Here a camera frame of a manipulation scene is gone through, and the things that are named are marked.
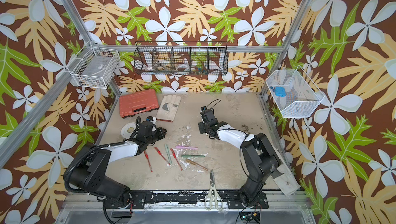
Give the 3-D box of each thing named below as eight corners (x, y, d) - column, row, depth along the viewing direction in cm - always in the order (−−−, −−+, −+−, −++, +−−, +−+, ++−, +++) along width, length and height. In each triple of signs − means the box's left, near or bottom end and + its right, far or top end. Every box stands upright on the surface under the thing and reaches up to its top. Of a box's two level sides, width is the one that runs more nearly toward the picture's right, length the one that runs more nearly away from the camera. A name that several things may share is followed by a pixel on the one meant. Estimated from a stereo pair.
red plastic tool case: (122, 118, 106) (119, 115, 103) (121, 100, 117) (118, 96, 114) (159, 108, 112) (158, 104, 109) (155, 91, 123) (154, 87, 119)
